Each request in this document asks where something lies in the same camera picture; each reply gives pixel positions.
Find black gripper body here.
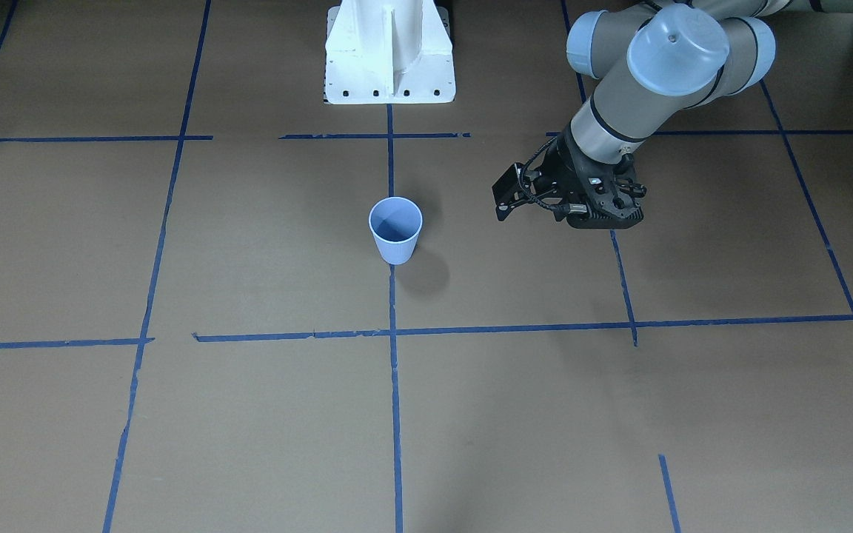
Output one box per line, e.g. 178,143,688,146
523,132,592,217

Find light blue ribbed cup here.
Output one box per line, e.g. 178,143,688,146
367,196,424,266

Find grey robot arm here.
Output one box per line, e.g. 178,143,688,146
492,1,853,229

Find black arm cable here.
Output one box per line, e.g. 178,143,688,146
515,133,590,220

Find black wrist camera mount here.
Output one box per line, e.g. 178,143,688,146
566,154,647,229

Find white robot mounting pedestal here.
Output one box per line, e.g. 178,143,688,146
323,1,457,105

